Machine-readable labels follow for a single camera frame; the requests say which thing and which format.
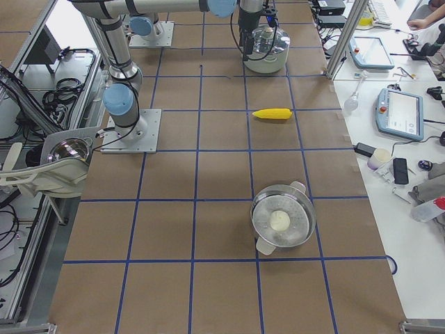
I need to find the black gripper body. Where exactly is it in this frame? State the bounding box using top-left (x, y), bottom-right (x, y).
top-left (241, 29), bottom-right (254, 52)

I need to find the glass pot lid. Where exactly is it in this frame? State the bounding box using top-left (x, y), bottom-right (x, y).
top-left (252, 25), bottom-right (291, 56)

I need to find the yellow corn cob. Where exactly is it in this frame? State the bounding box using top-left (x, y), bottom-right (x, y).
top-left (252, 108), bottom-right (293, 120)

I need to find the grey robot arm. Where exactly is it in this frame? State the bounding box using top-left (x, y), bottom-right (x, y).
top-left (72, 1), bottom-right (236, 141)
top-left (238, 0), bottom-right (264, 61)

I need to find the pale green electric pot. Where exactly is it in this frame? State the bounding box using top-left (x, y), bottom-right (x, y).
top-left (244, 48), bottom-right (289, 74)

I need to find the steel steamer pot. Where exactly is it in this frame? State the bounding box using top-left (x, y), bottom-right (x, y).
top-left (250, 181), bottom-right (316, 255)

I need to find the person hand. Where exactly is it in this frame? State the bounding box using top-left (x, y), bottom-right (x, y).
top-left (407, 19), bottom-right (428, 31)

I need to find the far blue teach pendant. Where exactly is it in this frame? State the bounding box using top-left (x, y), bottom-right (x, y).
top-left (349, 36), bottom-right (394, 70)

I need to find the blue teach pendant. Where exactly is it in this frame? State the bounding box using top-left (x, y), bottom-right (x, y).
top-left (349, 36), bottom-right (394, 70)
top-left (375, 88), bottom-right (424, 141)

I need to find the black power adapter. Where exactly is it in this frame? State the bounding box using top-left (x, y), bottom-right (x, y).
top-left (353, 143), bottom-right (376, 158)

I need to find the near blue teach pendant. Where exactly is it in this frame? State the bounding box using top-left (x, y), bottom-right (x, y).
top-left (375, 88), bottom-right (424, 141)

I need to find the purple white cup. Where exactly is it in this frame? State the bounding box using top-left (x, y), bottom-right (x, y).
top-left (367, 148), bottom-right (392, 170)

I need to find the white steamed bun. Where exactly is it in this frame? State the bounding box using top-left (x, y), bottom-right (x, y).
top-left (269, 210), bottom-right (291, 232)

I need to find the black remote control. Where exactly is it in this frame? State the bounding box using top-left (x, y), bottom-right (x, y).
top-left (393, 158), bottom-right (409, 185)

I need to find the steel bowl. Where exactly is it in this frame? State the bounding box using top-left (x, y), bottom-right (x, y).
top-left (47, 137), bottom-right (90, 163)

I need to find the grey cloth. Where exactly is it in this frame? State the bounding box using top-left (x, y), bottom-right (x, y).
top-left (409, 163), bottom-right (445, 204)

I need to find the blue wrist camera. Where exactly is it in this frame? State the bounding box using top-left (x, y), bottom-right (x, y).
top-left (263, 6), bottom-right (278, 28)

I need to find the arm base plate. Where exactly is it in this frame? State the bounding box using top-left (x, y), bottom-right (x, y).
top-left (129, 17), bottom-right (175, 49)
top-left (99, 109), bottom-right (162, 154)

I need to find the aluminium frame post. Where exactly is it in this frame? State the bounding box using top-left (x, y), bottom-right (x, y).
top-left (325, 0), bottom-right (368, 79)

